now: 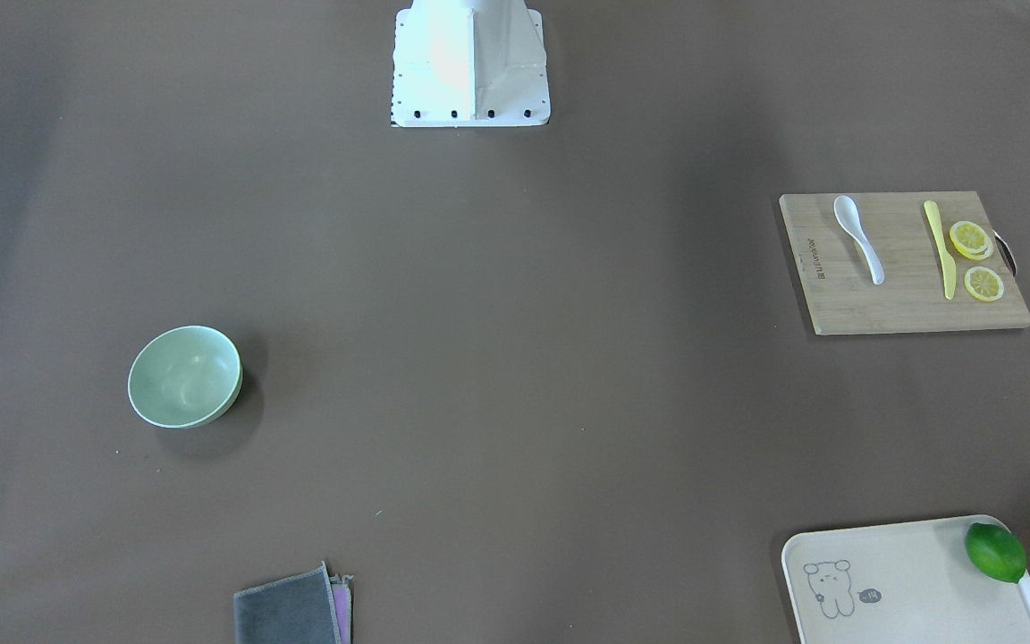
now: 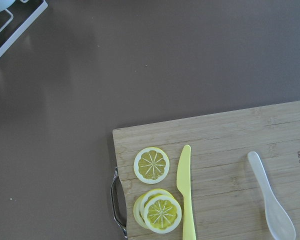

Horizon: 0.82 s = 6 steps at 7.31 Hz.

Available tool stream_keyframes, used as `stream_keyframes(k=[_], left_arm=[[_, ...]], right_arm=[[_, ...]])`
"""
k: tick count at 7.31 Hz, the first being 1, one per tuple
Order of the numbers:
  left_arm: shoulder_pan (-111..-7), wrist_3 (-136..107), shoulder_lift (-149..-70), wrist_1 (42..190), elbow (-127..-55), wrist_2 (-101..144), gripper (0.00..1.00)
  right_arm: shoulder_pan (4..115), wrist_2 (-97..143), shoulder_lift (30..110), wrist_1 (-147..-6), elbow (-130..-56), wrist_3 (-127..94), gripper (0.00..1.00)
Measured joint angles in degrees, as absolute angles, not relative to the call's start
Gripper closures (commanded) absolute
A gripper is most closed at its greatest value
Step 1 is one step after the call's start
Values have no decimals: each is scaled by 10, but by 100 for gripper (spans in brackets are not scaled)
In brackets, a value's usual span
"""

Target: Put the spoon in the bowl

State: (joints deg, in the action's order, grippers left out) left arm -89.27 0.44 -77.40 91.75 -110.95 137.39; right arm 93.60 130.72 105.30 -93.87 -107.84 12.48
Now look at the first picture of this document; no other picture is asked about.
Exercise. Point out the light green bowl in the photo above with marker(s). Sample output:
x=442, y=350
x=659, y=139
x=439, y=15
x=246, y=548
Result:
x=185, y=378

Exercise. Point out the white ceramic spoon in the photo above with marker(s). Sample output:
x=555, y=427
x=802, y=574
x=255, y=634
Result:
x=846, y=213

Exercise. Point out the bamboo cutting board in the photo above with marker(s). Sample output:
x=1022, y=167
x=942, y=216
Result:
x=840, y=295

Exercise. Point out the grey folded cloth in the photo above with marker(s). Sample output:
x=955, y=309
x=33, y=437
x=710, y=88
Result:
x=312, y=607

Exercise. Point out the yellow plastic knife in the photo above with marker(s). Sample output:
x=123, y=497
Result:
x=948, y=266

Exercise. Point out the upper lemon slice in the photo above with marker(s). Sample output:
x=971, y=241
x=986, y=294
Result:
x=966, y=232

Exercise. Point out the lemon slice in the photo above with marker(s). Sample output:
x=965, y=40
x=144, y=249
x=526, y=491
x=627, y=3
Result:
x=966, y=232
x=984, y=284

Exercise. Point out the lower lemon slice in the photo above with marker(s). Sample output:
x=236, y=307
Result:
x=984, y=284

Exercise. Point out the cream rabbit tray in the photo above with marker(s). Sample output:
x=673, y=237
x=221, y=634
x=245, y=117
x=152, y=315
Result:
x=905, y=582

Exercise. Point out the hidden lemon slice underneath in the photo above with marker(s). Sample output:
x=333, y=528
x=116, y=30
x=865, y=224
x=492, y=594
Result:
x=976, y=253

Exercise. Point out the green lime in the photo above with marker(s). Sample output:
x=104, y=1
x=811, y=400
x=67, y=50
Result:
x=995, y=552

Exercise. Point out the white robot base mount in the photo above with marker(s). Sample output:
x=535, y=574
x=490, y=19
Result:
x=460, y=64

